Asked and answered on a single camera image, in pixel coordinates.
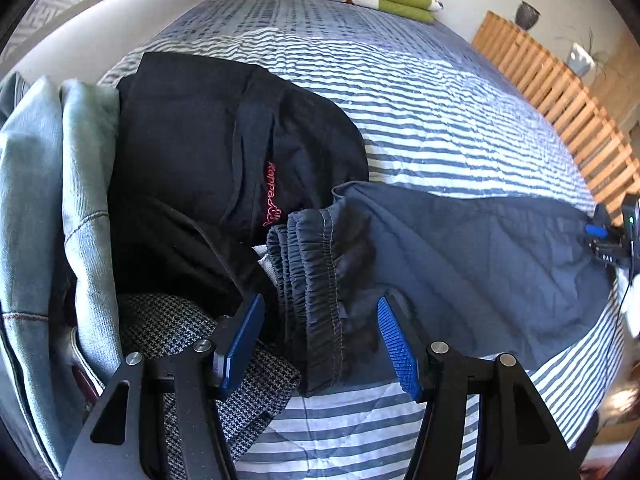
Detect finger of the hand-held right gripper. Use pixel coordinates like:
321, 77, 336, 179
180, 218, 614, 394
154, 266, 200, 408
590, 241, 628, 268
580, 205, 621, 240

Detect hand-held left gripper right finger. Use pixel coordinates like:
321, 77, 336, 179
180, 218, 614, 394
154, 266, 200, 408
377, 296, 581, 480

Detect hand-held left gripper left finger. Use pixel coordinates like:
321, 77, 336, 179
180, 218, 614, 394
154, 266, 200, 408
62, 292, 266, 480

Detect dark blue pants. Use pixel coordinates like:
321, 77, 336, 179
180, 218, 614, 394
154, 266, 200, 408
266, 180, 616, 398

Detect grey houndstooth pants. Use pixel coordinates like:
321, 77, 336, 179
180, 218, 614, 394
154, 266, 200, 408
72, 245, 301, 480

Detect black pants with red logo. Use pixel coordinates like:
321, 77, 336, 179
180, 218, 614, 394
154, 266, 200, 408
107, 51, 371, 356

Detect potted plant in white pot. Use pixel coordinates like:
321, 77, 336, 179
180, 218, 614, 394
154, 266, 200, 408
560, 27, 613, 81

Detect person's dark trouser leg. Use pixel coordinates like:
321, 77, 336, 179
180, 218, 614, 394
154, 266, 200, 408
575, 410, 601, 466

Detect blue white striped bedspread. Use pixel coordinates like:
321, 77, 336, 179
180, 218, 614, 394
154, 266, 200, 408
97, 0, 626, 480

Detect dark vase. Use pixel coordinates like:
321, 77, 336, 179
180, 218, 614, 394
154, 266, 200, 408
515, 0, 540, 31

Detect light blue jeans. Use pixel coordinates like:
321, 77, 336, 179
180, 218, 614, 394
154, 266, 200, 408
0, 72, 123, 476

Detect black cable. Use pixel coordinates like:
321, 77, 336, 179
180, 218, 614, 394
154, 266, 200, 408
605, 277, 636, 366

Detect wooden slatted bed frame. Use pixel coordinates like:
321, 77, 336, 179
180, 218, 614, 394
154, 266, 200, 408
471, 10, 640, 221

